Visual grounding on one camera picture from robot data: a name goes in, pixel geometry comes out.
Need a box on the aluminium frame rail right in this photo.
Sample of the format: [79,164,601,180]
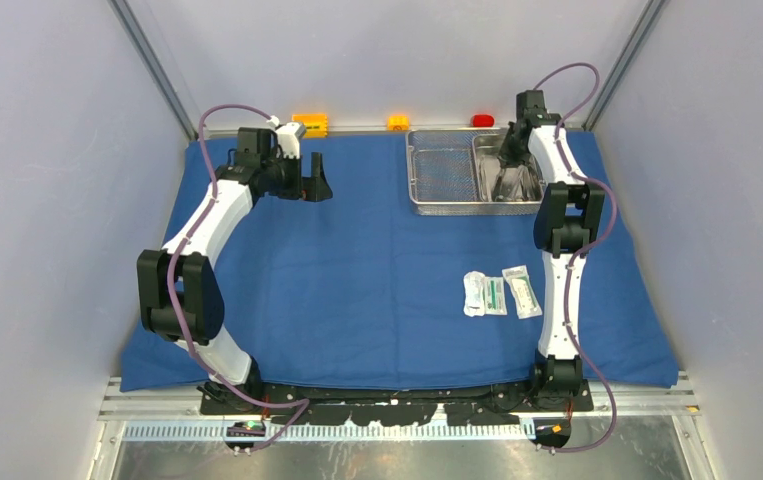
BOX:
[582,0,669,131]

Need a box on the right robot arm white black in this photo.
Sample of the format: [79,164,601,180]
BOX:
[497,89,606,411]

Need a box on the small orange toy block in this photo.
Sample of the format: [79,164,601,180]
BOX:
[386,115,410,131]

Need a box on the wire mesh steel tray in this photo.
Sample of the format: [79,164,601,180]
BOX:
[406,128,540,216]

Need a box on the aluminium front rail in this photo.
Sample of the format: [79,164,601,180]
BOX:
[98,374,702,443]

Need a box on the white gauze roll packet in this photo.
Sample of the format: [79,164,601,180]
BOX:
[463,271,486,317]

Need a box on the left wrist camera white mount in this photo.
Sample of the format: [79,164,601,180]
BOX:
[267,116,306,159]

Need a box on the green white sterile packet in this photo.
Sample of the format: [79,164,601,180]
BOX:
[482,277,507,316]

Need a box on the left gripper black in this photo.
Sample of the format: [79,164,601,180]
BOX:
[263,150,333,203]

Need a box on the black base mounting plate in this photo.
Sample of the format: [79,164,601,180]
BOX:
[197,381,594,427]

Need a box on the red toy block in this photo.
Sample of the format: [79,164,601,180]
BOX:
[470,114,495,128]

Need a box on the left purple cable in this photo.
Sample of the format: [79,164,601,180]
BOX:
[166,104,311,454]

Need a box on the aluminium frame post left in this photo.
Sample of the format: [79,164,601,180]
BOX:
[107,0,199,141]

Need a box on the yellow toy block large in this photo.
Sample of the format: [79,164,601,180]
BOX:
[292,113,329,138]

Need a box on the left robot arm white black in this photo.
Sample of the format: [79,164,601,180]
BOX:
[136,122,333,414]

